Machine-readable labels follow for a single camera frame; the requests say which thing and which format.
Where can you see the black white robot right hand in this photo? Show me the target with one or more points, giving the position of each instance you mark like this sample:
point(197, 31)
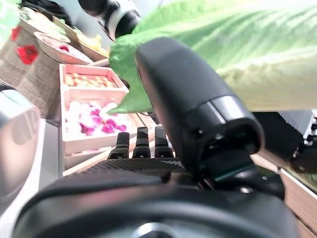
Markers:
point(185, 86)

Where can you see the black white robot left hand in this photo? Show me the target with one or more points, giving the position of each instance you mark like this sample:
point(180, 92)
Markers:
point(284, 138)

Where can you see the green white napa cabbage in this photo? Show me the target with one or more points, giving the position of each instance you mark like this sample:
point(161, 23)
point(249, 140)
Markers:
point(247, 49)

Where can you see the woven wicker basket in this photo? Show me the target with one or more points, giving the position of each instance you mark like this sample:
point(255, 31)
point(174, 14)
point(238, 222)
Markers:
point(37, 81)

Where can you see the wooden crate of tan produce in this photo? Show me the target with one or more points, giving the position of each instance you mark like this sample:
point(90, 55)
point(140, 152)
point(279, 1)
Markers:
point(94, 94)

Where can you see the yellow fruit bunch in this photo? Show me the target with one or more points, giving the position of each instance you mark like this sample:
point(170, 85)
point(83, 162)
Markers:
point(95, 42)

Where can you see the wooden oval tray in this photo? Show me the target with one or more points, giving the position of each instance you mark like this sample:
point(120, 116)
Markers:
point(44, 24)
point(62, 53)

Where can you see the red fabric flower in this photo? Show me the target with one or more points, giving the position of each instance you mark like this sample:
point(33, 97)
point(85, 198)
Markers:
point(15, 33)
point(27, 54)

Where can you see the silver robot torso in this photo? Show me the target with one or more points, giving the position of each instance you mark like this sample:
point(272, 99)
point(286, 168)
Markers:
point(17, 148)

